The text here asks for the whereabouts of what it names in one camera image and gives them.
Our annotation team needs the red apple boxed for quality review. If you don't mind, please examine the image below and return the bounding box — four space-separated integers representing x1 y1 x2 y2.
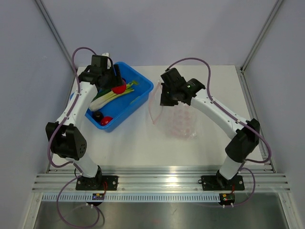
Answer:
112 81 127 94

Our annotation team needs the white green leek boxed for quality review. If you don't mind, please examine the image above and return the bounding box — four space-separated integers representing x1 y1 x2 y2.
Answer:
89 81 139 112

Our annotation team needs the clear pink-dotted zip bag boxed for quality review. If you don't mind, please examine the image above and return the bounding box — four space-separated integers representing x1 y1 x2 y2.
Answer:
148 81 196 139

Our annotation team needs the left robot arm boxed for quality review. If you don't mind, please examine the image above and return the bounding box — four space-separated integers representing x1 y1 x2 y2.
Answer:
46 54 123 190

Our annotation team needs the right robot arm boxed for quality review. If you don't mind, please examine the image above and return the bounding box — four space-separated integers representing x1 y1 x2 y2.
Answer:
160 68 260 190

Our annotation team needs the blue plastic bin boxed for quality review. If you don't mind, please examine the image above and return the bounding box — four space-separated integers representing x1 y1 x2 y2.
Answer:
68 62 153 133

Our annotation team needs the dark purple plum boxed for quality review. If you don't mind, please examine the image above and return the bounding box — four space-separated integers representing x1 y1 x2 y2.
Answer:
92 111 104 122

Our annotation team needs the red pomegranate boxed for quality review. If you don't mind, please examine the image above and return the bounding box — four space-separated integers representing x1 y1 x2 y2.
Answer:
100 116 113 126

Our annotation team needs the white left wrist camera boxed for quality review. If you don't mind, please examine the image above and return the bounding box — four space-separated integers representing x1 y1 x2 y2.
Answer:
101 52 110 58

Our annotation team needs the left aluminium frame post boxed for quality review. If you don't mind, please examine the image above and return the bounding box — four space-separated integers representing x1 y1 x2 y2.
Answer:
33 0 73 70

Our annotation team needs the aluminium frame post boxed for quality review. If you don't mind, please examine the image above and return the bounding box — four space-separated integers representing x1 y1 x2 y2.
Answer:
240 0 285 73
33 0 73 70

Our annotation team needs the right aluminium frame post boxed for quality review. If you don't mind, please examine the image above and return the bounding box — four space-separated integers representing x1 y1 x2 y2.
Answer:
240 0 285 73

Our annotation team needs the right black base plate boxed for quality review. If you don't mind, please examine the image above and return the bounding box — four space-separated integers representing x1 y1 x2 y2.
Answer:
198 175 245 191

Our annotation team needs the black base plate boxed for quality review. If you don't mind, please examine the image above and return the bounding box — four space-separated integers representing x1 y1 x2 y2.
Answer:
75 175 119 191
198 175 245 191

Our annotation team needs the right side aluminium rail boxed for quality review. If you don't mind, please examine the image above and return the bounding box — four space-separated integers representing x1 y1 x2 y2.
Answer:
236 67 268 159

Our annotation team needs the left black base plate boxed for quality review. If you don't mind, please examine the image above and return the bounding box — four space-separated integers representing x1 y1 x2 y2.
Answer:
75 175 119 191

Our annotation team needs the white slotted cable duct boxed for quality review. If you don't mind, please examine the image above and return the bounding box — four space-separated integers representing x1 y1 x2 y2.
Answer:
42 193 220 203

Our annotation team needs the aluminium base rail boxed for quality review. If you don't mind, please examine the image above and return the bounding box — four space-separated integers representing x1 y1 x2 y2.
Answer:
32 164 291 193

